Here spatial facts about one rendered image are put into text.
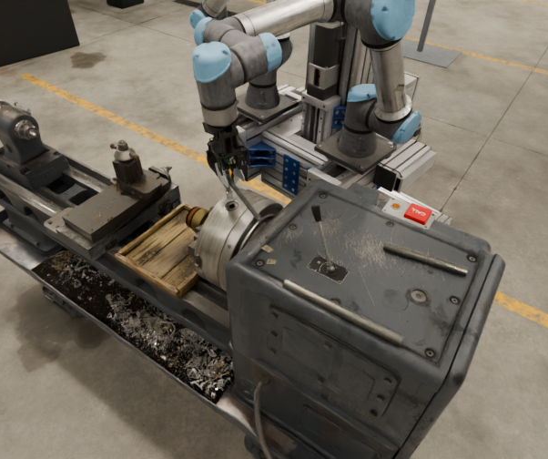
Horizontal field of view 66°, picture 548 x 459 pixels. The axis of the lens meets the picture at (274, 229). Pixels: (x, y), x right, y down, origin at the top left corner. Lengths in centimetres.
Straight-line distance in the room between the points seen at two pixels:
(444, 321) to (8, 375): 215
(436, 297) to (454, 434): 136
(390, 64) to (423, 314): 67
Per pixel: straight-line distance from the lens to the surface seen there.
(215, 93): 87
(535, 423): 253
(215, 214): 120
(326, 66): 168
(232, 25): 103
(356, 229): 113
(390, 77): 129
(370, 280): 102
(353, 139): 155
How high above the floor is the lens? 202
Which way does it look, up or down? 44 degrees down
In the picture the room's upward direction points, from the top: 2 degrees clockwise
